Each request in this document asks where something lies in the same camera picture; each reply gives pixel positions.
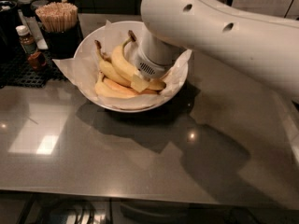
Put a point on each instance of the bottom yellow banana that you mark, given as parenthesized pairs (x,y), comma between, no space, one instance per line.
(101,88)

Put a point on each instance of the black grid mat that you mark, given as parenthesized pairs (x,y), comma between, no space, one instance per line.
(18,72)

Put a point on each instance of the black container far left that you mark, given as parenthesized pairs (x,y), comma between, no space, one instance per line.
(9,20)

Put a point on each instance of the white bowl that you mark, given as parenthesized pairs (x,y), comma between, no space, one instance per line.
(85,47)

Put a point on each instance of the small white-capped sauce bottle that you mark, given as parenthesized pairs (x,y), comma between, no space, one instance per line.
(26,39)

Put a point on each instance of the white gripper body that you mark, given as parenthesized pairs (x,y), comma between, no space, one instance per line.
(149,66)

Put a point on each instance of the white paper liner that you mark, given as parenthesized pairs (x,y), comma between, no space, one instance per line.
(74,69)

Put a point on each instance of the long top yellow banana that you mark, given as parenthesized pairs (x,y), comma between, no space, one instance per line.
(126,69)

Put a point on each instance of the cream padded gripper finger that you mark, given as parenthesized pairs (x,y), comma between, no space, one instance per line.
(139,83)

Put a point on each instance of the small orange-brown bottle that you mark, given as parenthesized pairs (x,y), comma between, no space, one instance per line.
(37,61)

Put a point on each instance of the orange-tinted middle banana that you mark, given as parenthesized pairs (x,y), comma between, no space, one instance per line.
(117,87)

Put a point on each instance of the black stirrer holder cup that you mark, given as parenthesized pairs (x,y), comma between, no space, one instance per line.
(63,45)

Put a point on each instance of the dark jar with lid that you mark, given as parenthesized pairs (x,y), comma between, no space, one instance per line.
(25,6)

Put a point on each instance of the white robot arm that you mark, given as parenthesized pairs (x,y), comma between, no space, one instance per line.
(263,47)

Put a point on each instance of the bundle of wooden stirrers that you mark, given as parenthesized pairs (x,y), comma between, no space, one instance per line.
(58,17)

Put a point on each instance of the white flat strip packet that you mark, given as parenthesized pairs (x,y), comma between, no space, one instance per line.
(34,29)

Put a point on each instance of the left stemmed yellow banana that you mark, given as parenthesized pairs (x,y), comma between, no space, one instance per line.
(107,68)

